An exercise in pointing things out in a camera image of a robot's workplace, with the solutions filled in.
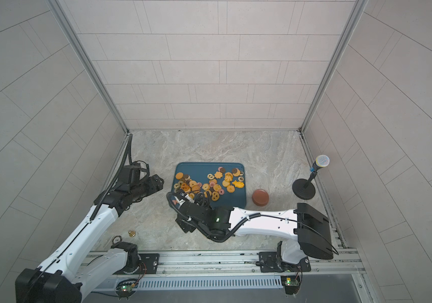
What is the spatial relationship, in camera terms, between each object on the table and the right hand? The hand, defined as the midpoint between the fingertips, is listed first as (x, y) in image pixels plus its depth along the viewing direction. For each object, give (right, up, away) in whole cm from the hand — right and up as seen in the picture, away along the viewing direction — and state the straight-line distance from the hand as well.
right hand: (186, 213), depth 73 cm
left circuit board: (-20, -23, -9) cm, 31 cm away
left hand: (-12, +11, +9) cm, 19 cm away
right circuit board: (+40, -24, -5) cm, 47 cm away
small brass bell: (-24, -10, +4) cm, 26 cm away
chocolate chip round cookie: (-4, +7, +17) cm, 19 cm away
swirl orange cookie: (+17, +11, +21) cm, 29 cm away
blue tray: (+15, +8, +21) cm, 27 cm away
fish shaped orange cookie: (+22, +7, +19) cm, 30 cm away
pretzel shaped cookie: (+11, +3, +14) cm, 18 cm away
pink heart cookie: (+13, +4, +17) cm, 22 cm away
